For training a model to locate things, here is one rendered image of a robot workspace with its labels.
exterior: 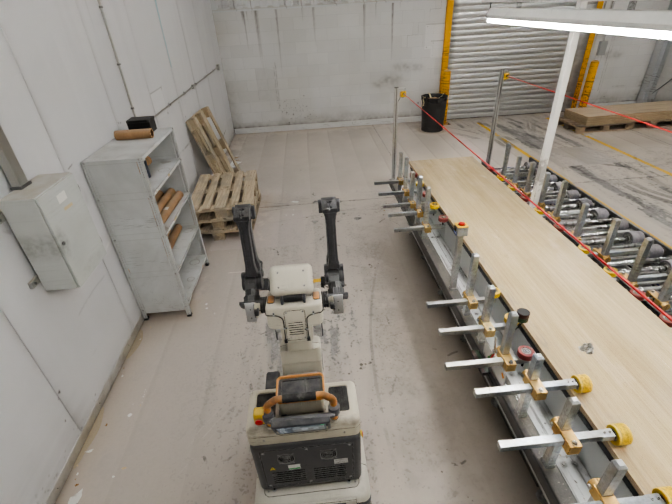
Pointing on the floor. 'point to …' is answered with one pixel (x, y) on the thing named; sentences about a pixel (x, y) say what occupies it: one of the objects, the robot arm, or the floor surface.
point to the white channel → (558, 89)
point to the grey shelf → (134, 187)
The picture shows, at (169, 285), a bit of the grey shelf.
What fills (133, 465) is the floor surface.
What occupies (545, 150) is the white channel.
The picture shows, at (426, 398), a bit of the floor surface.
